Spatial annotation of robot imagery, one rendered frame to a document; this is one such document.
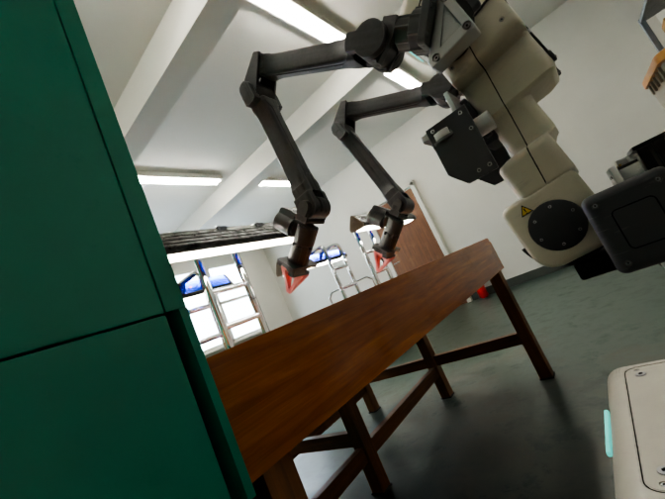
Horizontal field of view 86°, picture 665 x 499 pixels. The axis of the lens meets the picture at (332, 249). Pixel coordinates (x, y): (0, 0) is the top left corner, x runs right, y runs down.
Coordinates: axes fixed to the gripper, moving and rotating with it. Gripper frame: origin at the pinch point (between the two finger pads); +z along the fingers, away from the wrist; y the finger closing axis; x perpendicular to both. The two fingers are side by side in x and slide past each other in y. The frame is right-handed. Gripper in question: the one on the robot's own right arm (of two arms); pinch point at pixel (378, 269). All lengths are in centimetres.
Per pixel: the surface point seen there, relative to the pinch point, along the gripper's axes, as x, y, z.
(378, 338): 22.5, 39.9, -1.0
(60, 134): -10, 93, -35
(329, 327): 17, 55, -6
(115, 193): -3, 89, -29
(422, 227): -138, -441, 83
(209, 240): -28, 52, -6
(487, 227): -47, -445, 45
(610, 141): 41, -445, -104
